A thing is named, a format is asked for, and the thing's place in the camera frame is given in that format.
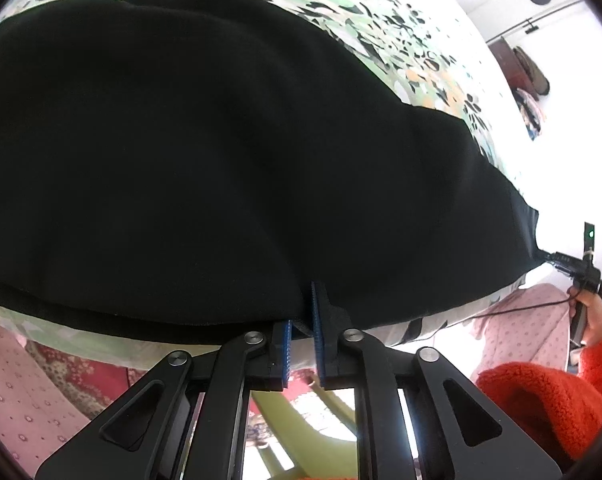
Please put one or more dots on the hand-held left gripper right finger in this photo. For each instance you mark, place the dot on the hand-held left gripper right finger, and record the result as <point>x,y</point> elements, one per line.
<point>320,340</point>

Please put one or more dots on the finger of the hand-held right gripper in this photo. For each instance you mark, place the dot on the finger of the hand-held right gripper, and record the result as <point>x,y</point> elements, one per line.
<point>563,261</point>

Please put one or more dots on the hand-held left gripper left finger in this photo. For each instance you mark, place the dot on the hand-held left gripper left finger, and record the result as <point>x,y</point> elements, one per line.
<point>286,355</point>

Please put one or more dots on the black pants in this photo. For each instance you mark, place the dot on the black pants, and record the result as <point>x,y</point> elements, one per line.
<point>231,160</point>

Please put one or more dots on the person's right hand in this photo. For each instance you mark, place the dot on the person's right hand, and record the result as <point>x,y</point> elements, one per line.
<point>596,317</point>

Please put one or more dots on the olive green object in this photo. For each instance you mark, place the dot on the olive green object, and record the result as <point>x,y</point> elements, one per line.
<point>276,425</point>

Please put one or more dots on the dark red cabinet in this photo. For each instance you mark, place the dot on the dark red cabinet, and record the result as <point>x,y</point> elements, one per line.
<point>503,62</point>

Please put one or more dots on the red patterned rug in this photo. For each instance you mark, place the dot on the red patterned rug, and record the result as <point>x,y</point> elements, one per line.
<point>76,375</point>

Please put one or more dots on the pink dotted pyjama trousers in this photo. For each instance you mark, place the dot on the pink dotted pyjama trousers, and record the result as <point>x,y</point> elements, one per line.
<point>16,390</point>

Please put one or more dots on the floral bed sheet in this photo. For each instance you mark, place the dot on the floral bed sheet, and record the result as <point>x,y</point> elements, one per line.
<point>381,20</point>

